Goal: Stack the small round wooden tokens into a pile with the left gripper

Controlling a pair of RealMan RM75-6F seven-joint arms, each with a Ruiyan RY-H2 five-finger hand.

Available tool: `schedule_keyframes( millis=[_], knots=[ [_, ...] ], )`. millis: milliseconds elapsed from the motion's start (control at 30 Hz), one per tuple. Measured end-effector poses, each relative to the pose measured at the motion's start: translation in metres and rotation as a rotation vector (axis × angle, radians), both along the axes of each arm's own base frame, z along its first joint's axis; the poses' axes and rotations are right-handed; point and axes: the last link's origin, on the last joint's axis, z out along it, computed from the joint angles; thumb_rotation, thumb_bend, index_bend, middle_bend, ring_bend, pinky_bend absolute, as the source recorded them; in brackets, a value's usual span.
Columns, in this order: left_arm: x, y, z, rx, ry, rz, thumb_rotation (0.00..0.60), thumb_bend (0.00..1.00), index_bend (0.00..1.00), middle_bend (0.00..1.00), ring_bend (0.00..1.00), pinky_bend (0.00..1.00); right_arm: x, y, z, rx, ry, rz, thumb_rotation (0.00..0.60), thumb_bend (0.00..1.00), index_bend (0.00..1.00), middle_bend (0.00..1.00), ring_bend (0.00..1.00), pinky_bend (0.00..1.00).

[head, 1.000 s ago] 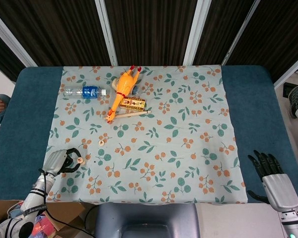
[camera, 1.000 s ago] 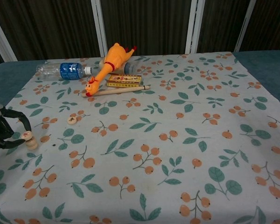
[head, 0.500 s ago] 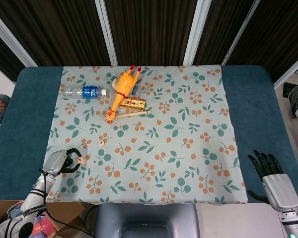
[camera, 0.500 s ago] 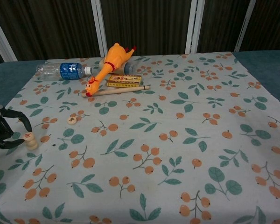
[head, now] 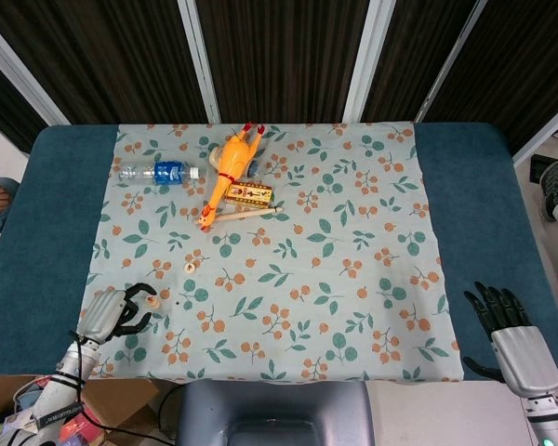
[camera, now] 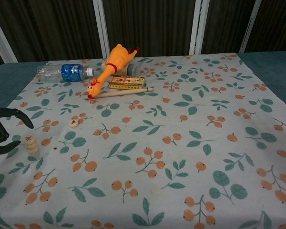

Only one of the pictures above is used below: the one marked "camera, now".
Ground wooden stick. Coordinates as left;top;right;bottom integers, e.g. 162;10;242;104
82;86;154;100

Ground orange rubber chicken toy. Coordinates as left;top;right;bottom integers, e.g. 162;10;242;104
86;43;140;100

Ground floral print tablecloth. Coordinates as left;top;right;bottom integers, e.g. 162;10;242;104
0;52;286;229

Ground white partition frame post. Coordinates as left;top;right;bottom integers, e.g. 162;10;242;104
189;0;210;56
0;9;18;63
92;0;111;59
239;0;263;54

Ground clear water bottle blue label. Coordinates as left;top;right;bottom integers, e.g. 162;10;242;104
37;63;96;83

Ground clear bottle grey contents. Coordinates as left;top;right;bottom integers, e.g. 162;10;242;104
101;59;140;75

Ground yellow red small box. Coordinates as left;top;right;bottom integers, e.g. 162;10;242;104
109;75;145;91

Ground teal table cover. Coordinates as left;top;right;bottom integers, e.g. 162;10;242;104
0;50;286;113

